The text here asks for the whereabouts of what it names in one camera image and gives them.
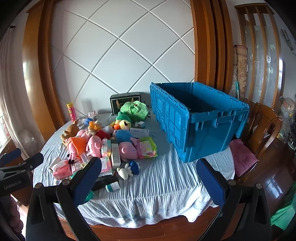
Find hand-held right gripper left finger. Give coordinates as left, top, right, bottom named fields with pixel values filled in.
left=25, top=157, right=102, bottom=241

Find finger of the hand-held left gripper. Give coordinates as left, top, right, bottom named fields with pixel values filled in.
left=0, top=148, right=22, bottom=166
left=5, top=152, right=44, bottom=173

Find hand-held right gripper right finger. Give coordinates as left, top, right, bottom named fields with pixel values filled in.
left=196, top=158, right=271, bottom=241

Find brown bear plush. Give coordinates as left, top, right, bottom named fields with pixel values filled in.
left=60, top=124, right=80, bottom=145

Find pig plush teal body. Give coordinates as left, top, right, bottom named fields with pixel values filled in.
left=115, top=129, right=140, bottom=162

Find blue plastic crate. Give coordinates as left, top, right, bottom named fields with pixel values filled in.
left=149, top=82, right=250, bottom=163

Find small white green bottle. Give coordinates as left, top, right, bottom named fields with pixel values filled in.
left=105, top=182, right=121, bottom=192

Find pink white tissue pack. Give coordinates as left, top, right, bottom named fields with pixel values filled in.
left=53, top=162, right=73, bottom=179

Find pink pig plush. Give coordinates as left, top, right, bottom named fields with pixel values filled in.
left=86, top=135, right=102, bottom=158

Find pig plush orange dress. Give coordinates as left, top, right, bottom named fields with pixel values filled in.
left=68, top=136, right=91, bottom=160

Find white box orange trim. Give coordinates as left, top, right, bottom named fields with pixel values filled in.
left=110, top=143, right=121, bottom=168

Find pink seat cushion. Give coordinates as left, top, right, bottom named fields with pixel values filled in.
left=229, top=139, right=258, bottom=176

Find blue plush white hands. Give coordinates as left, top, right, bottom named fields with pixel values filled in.
left=117, top=160, right=140, bottom=181

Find red white plush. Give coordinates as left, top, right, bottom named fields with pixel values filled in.
left=96, top=126, right=114, bottom=141

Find cream plush orange bow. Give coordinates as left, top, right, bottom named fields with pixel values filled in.
left=89, top=121, right=103, bottom=136

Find sheer curtain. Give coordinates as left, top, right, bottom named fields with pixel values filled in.
left=0, top=30, right=44, bottom=153

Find red yellow tube can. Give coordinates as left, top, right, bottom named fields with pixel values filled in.
left=67, top=102, right=78, bottom=123

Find pink green pad pack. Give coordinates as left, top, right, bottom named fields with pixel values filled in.
left=139, top=137, right=159, bottom=159

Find yellow duck plush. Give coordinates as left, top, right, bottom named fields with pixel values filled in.
left=109, top=112, right=133, bottom=131

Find white flat medicine box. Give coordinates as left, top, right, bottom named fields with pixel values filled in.
left=129, top=128, right=150, bottom=139

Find wooden chair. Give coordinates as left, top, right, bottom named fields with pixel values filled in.
left=236, top=102, right=284, bottom=183

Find green cloth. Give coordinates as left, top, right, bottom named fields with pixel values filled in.
left=270, top=199, right=296, bottom=230

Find green frog plush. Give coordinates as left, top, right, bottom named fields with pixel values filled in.
left=120, top=100, right=149, bottom=120

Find black gift box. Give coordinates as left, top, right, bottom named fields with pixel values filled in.
left=110, top=92, right=142, bottom=115

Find filled clear plastic bag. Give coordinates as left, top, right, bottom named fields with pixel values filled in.
left=277, top=97, right=296, bottom=139

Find rolled patterned mat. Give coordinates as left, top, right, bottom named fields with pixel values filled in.
left=233, top=44, right=249, bottom=100

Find wooden frosted glass door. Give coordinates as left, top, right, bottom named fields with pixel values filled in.
left=235, top=3, right=285, bottom=109

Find wooden wall frame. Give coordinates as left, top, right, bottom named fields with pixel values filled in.
left=190, top=0, right=234, bottom=93
left=22, top=0, right=65, bottom=132

